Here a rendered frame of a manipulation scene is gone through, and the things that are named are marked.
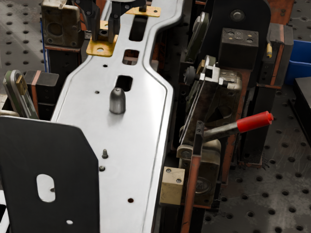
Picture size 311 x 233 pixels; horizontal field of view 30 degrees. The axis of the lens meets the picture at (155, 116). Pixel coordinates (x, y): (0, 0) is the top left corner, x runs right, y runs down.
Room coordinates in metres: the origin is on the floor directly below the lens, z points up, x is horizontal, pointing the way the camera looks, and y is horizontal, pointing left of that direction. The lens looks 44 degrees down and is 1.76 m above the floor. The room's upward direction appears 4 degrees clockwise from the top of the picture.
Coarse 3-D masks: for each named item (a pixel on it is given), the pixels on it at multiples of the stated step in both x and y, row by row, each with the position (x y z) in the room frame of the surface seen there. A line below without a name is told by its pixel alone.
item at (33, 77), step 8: (32, 72) 0.91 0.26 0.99; (40, 72) 0.91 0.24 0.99; (32, 80) 0.89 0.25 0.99; (40, 80) 0.89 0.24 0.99; (48, 80) 0.89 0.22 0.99; (56, 80) 0.89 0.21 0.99; (32, 88) 0.87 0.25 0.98; (40, 88) 0.87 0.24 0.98; (48, 88) 0.87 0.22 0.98; (56, 88) 0.88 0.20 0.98; (32, 96) 0.87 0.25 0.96; (40, 96) 0.87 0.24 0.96; (48, 96) 0.87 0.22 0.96; (56, 96) 0.88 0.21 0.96; (40, 104) 0.87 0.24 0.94; (48, 104) 0.87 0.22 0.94; (40, 112) 0.87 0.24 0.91; (48, 112) 0.87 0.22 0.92; (48, 120) 0.87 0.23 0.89
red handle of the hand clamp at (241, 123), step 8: (264, 112) 0.67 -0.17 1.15; (240, 120) 0.67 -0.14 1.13; (248, 120) 0.67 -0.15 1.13; (256, 120) 0.66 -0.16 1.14; (264, 120) 0.66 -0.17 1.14; (272, 120) 0.66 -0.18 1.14; (216, 128) 0.68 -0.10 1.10; (224, 128) 0.67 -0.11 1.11; (232, 128) 0.66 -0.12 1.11; (240, 128) 0.66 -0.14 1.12; (248, 128) 0.66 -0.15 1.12; (256, 128) 0.66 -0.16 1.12; (208, 136) 0.67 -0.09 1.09; (216, 136) 0.66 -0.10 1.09; (224, 136) 0.66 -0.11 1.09
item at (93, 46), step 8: (104, 24) 0.73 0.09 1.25; (120, 24) 0.73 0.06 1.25; (104, 32) 0.70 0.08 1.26; (96, 40) 0.68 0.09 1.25; (104, 40) 0.68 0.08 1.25; (88, 48) 0.66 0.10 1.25; (96, 48) 0.66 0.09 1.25; (104, 48) 0.67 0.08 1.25; (112, 48) 0.67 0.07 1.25; (104, 56) 0.65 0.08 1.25
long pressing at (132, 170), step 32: (160, 0) 1.20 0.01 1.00; (128, 32) 1.06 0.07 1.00; (160, 32) 1.09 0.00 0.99; (96, 64) 0.94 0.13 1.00; (64, 96) 0.84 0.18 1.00; (96, 96) 0.84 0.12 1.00; (128, 96) 0.85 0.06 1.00; (160, 96) 0.86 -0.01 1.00; (96, 128) 0.75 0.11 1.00; (128, 128) 0.76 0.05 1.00; (160, 128) 0.77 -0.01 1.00; (128, 160) 0.68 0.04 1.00; (160, 160) 0.68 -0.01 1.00; (128, 192) 0.61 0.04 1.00; (128, 224) 0.55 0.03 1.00
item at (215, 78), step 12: (192, 72) 0.67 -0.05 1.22; (204, 72) 0.69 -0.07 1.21; (216, 72) 0.68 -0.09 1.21; (204, 84) 0.66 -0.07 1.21; (216, 84) 0.66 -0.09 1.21; (204, 96) 0.66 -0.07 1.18; (192, 108) 0.69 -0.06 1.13; (204, 108) 0.66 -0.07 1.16; (192, 120) 0.66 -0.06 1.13; (204, 120) 0.66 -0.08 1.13; (192, 132) 0.66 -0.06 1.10; (180, 144) 0.67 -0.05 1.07; (192, 144) 0.66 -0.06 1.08
